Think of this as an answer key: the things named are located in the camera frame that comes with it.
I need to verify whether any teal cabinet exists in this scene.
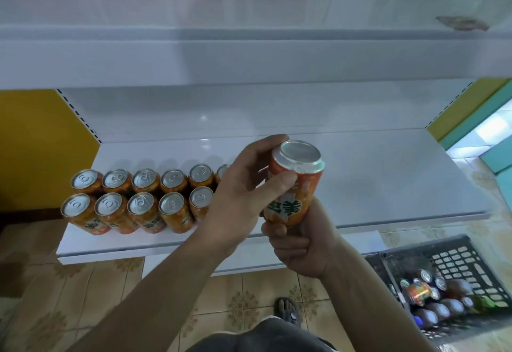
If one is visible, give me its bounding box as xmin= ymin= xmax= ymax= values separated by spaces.
xmin=480 ymin=136 xmax=512 ymax=209

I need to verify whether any white metal shelf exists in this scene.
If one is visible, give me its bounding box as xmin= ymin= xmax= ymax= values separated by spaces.
xmin=0 ymin=0 xmax=512 ymax=277

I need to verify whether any person's left forearm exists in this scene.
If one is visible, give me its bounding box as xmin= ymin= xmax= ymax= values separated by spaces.
xmin=68 ymin=236 xmax=241 ymax=352

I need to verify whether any person's right hand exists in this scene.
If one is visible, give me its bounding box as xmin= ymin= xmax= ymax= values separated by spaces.
xmin=261 ymin=196 xmax=345 ymax=278

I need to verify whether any person's grey shirt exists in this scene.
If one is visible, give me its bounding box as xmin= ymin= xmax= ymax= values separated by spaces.
xmin=188 ymin=316 xmax=337 ymax=352

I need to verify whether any grey shelf label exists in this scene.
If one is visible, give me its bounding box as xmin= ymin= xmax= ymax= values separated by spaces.
xmin=436 ymin=16 xmax=491 ymax=31

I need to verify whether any person's right forearm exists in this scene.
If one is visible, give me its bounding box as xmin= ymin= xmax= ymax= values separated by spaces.
xmin=320 ymin=244 xmax=449 ymax=352

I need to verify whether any grey plastic crate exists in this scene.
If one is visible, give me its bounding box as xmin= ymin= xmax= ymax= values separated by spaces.
xmin=364 ymin=234 xmax=512 ymax=341

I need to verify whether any group of orange cans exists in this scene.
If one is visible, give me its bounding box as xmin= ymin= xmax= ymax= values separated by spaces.
xmin=60 ymin=164 xmax=233 ymax=235

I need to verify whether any orange can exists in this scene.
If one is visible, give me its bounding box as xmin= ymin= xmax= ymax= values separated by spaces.
xmin=404 ymin=281 xmax=433 ymax=305
xmin=262 ymin=140 xmax=326 ymax=229

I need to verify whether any person's left hand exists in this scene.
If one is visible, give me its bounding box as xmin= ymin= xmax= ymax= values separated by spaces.
xmin=196 ymin=134 xmax=297 ymax=257

